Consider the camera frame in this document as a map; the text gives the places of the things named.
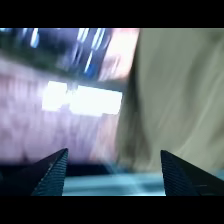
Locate brown garment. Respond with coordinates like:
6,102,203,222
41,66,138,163
115,28,224,175

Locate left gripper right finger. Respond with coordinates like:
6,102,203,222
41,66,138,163
160,149,224,197

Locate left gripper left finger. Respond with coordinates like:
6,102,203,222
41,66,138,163
6,148,70,197

